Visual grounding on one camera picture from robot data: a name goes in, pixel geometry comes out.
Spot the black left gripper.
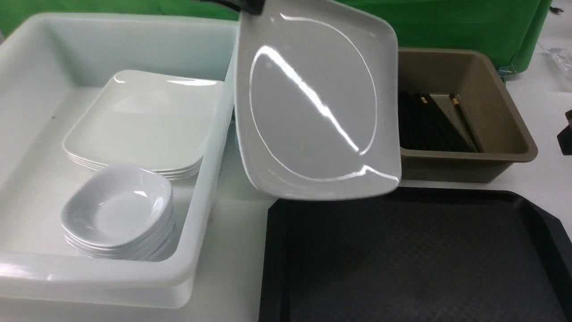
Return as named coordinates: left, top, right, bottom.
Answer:
left=203, top=0, right=265, bottom=16

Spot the large white square plate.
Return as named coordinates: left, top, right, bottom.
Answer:
left=235, top=0, right=402, bottom=200

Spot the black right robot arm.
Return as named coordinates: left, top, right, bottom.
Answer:
left=556, top=110, right=572, bottom=156

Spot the stack of white square plates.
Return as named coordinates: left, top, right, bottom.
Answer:
left=63, top=70, right=223, bottom=180

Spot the teal plastic bin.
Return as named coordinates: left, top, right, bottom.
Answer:
left=231, top=108, right=240, bottom=152

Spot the pile of black chopsticks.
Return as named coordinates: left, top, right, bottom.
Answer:
left=398, top=91, right=481, bottom=153

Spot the large white plastic tub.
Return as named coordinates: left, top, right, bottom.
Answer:
left=1, top=13, right=237, bottom=309

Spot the brown plastic bin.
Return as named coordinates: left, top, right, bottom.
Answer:
left=399, top=48, right=538, bottom=183

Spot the stack of white bowls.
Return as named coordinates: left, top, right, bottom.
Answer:
left=60, top=164, right=177, bottom=262

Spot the blue binder clip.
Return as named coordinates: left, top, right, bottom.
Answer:
left=498, top=65, right=518, bottom=82

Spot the green backdrop cloth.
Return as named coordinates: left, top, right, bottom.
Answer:
left=0, top=0, right=551, bottom=72

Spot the black serving tray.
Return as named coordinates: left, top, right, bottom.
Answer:
left=259, top=187, right=572, bottom=322

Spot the clear plastic bag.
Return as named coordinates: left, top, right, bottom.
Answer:
left=547, top=47, right=572, bottom=82

